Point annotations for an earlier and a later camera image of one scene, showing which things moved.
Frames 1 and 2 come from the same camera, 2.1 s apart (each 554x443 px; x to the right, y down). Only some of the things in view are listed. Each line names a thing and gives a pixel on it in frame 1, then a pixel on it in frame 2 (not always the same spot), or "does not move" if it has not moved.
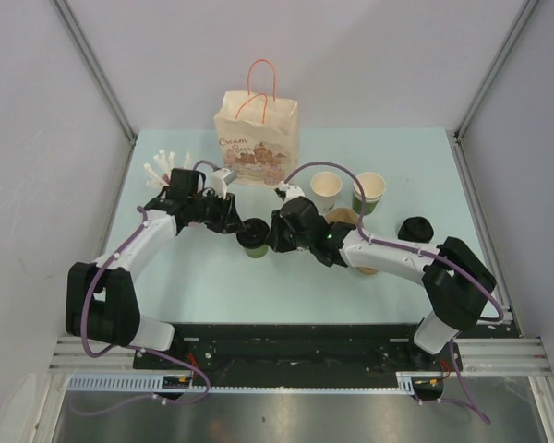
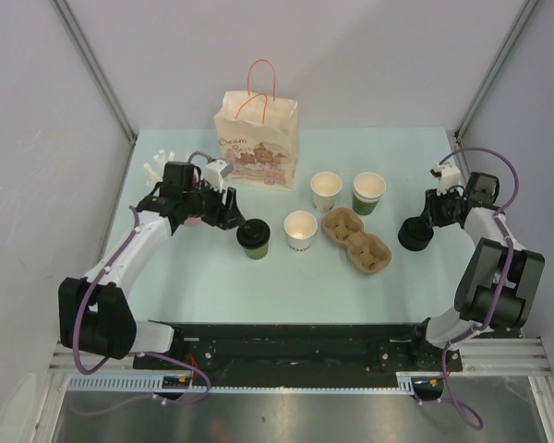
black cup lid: [254, 233] does not move
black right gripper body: [285, 240] -> [443, 207]
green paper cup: [258, 252] does not move
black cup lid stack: [415, 229] does not move
